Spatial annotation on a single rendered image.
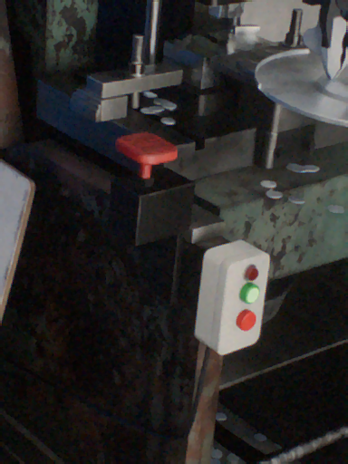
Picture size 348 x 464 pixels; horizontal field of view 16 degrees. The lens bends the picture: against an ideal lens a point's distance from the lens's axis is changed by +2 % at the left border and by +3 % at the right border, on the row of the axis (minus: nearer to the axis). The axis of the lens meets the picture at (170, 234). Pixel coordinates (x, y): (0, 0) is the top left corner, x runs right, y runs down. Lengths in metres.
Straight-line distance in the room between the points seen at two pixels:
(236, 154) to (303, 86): 0.14
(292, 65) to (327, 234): 0.26
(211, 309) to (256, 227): 0.19
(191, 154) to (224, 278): 0.23
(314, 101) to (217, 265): 0.27
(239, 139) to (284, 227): 0.14
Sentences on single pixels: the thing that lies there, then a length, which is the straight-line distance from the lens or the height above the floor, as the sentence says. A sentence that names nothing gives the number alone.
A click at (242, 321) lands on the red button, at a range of 1.59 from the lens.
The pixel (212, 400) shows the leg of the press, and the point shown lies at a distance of 1.73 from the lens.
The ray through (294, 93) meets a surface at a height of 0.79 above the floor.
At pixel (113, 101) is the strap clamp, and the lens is 1.76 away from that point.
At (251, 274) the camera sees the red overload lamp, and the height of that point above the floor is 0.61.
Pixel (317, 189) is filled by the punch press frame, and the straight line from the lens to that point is 1.80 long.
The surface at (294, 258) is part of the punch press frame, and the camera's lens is 1.82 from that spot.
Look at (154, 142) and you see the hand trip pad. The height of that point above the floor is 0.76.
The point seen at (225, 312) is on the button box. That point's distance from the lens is 1.58.
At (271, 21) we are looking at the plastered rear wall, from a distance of 3.71.
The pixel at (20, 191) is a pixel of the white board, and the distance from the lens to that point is 1.85.
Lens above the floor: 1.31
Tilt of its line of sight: 25 degrees down
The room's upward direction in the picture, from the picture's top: 6 degrees clockwise
